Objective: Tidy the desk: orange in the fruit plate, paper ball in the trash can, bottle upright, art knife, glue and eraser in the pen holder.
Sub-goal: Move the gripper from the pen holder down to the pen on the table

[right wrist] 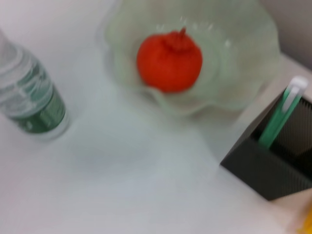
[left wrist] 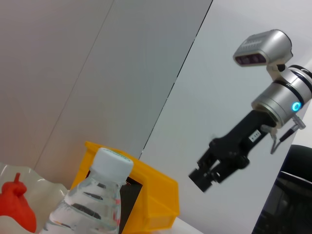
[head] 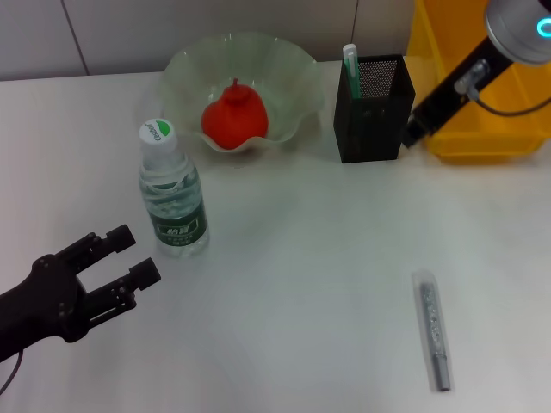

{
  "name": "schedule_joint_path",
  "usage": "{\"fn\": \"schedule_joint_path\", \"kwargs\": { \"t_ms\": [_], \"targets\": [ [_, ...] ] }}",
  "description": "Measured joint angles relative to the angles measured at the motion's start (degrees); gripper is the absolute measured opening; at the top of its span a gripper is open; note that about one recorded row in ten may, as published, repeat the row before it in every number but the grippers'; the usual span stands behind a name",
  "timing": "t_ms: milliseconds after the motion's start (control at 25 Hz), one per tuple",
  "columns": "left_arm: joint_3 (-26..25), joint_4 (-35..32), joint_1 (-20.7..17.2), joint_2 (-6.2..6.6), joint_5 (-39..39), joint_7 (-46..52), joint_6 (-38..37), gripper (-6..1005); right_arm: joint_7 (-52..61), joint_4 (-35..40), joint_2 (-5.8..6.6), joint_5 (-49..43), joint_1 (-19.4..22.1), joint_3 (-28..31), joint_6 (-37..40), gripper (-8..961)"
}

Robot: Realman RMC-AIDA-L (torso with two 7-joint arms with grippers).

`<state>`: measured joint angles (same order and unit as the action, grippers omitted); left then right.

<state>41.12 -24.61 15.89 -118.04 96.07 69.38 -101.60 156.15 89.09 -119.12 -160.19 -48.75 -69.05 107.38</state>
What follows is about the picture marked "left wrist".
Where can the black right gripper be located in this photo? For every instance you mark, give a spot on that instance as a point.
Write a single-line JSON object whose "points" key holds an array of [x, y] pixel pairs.
{"points": [[241, 143]]}

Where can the clear green-label water bottle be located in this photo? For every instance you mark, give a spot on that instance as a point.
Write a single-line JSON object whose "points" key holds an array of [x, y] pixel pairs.
{"points": [[97, 202]]}

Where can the red pear-shaped fruit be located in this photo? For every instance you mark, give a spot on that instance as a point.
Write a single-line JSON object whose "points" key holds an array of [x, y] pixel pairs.
{"points": [[17, 207]]}

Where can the black mesh pen holder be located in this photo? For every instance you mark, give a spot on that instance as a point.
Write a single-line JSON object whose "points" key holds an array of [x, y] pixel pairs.
{"points": [[130, 204]]}

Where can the pale green wavy fruit bowl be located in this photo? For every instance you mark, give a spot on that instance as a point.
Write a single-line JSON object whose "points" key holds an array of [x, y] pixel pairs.
{"points": [[46, 195]]}

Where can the yellow plastic storage bin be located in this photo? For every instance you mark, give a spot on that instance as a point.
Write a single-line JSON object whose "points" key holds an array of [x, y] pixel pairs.
{"points": [[161, 195]]}

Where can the black office chair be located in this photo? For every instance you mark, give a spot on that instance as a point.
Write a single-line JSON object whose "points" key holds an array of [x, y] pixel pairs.
{"points": [[287, 195]]}

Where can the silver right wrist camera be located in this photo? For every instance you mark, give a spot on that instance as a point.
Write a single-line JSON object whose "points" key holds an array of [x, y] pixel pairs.
{"points": [[265, 48]]}

